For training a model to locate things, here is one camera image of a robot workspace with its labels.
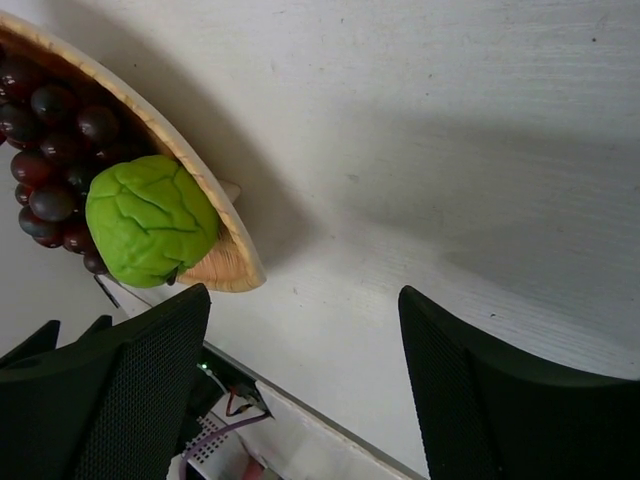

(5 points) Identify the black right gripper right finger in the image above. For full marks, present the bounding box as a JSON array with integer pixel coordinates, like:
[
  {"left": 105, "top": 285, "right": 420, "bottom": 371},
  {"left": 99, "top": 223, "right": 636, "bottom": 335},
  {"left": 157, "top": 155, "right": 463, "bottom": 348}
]
[{"left": 398, "top": 286, "right": 639, "bottom": 479}]

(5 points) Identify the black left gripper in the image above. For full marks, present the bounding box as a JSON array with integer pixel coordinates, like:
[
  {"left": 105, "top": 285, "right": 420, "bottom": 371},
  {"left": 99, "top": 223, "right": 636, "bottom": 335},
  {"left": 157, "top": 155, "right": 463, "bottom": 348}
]
[{"left": 1, "top": 315, "right": 113, "bottom": 368}]

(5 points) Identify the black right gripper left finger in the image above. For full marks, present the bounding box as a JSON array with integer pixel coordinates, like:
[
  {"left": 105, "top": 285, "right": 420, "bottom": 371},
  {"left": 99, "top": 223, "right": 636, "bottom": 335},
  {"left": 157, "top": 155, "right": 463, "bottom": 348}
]
[{"left": 0, "top": 282, "right": 211, "bottom": 480}]

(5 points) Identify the green fake apple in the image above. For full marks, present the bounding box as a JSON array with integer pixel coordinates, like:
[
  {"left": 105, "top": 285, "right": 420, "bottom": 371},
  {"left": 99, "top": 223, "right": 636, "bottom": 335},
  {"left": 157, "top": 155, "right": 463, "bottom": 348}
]
[{"left": 85, "top": 155, "right": 220, "bottom": 288}]

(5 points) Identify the red fake grape bunch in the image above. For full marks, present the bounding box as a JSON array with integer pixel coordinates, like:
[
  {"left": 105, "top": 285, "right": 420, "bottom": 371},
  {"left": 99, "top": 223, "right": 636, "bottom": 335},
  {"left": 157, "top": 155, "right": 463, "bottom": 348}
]
[{"left": 0, "top": 42, "right": 151, "bottom": 275}]

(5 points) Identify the woven triangular fruit basket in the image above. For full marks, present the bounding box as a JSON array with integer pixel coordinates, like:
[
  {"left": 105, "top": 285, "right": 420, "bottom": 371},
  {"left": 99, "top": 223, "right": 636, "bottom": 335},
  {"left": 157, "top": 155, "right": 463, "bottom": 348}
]
[{"left": 1, "top": 11, "right": 266, "bottom": 293}]

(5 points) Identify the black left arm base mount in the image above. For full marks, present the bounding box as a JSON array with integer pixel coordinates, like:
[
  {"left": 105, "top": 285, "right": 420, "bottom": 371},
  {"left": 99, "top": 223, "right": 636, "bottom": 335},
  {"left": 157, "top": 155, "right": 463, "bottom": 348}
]
[{"left": 179, "top": 343, "right": 269, "bottom": 444}]

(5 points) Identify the front aluminium frame rail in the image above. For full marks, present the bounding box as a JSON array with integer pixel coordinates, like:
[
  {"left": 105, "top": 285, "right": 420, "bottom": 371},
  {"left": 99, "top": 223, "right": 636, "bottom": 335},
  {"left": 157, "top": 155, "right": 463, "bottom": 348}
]
[{"left": 202, "top": 341, "right": 431, "bottom": 480}]

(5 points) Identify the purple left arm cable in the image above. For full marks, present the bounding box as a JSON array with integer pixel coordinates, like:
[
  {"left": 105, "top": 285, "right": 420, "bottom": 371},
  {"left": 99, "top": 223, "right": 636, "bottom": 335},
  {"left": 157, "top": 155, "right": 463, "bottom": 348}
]
[{"left": 178, "top": 414, "right": 269, "bottom": 480}]

